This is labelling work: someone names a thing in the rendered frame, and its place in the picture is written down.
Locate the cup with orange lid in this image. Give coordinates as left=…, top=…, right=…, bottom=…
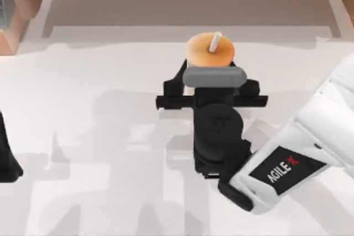
left=185, top=31, right=236, bottom=69

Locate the pale grey rounded box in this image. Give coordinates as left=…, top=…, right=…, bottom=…
left=182, top=66, right=247, bottom=88

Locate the wooden cabinet with grey inside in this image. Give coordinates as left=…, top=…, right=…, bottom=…
left=0, top=0, right=45, bottom=56

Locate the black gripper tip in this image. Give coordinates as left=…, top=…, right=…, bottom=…
left=0, top=111, right=24, bottom=185

